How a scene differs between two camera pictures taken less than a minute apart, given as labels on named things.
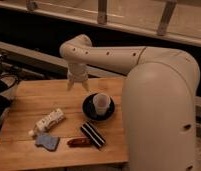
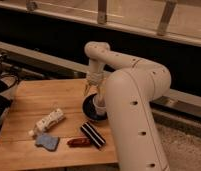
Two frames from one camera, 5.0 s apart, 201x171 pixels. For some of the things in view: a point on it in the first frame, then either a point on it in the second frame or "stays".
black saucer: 88,109 stays
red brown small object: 79,142 stays
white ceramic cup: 101,103 stays
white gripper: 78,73 → 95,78
